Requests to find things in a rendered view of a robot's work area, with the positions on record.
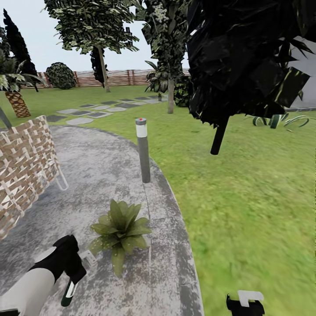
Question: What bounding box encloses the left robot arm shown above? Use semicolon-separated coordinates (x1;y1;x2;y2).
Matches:
0;235;97;316

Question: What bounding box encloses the insectifuge atomizer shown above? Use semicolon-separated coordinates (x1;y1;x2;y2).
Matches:
61;279;78;307

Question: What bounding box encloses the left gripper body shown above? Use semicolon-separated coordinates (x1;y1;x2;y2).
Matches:
64;257;86;285

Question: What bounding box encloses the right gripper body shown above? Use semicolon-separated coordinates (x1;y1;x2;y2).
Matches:
229;300;262;316

